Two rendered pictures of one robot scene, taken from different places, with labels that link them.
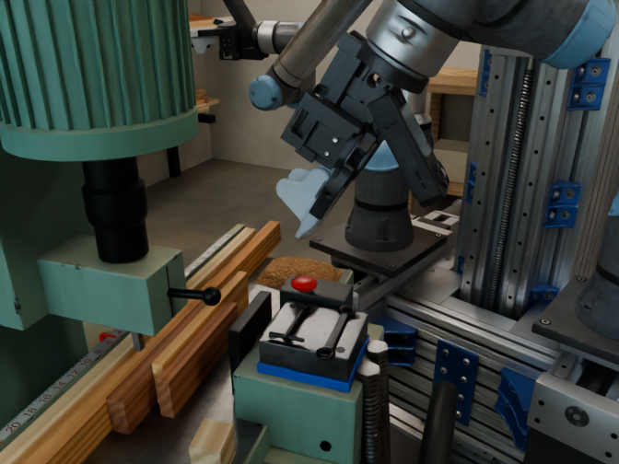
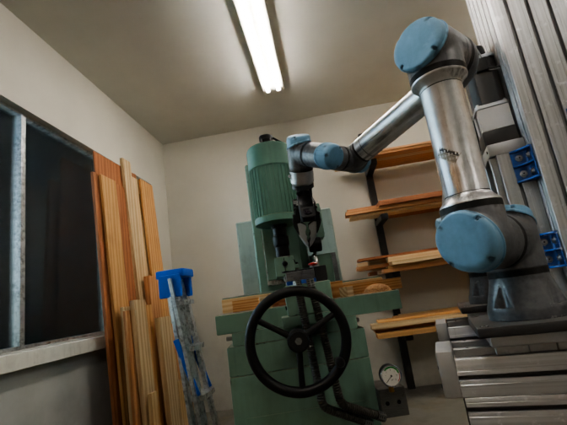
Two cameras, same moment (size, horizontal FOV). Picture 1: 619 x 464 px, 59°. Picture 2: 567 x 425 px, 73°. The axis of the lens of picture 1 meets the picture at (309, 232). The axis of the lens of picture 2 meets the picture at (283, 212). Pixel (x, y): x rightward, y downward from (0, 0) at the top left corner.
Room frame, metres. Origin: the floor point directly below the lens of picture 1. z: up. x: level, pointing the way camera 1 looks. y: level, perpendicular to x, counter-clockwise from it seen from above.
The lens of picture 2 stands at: (0.02, -1.14, 0.93)
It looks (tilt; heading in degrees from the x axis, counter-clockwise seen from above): 12 degrees up; 69
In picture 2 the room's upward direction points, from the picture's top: 8 degrees counter-clockwise
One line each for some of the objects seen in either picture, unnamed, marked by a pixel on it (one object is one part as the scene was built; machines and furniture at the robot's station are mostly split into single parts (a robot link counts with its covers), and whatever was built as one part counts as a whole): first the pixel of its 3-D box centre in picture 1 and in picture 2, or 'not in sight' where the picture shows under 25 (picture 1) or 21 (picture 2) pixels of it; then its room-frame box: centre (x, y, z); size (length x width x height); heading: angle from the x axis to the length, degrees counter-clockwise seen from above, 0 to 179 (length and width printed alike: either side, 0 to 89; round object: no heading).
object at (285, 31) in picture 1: (300, 40); not in sight; (1.33, 0.02, 1.21); 0.11 x 0.08 x 0.09; 63
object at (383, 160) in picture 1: (384, 164); not in sight; (1.10, -0.16, 0.98); 0.13 x 0.12 x 0.14; 153
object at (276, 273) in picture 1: (299, 269); (376, 287); (0.77, 0.02, 0.91); 0.12 x 0.09 x 0.03; 71
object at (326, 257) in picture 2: not in sight; (321, 268); (0.72, 0.32, 1.02); 0.09 x 0.07 x 0.12; 161
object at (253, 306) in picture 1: (275, 347); not in sight; (0.51, 0.04, 0.95); 0.09 x 0.07 x 0.09; 161
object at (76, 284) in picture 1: (116, 286); (285, 269); (0.52, 0.21, 1.03); 0.14 x 0.07 x 0.09; 71
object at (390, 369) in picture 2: not in sight; (390, 378); (0.69, -0.09, 0.65); 0.06 x 0.04 x 0.08; 161
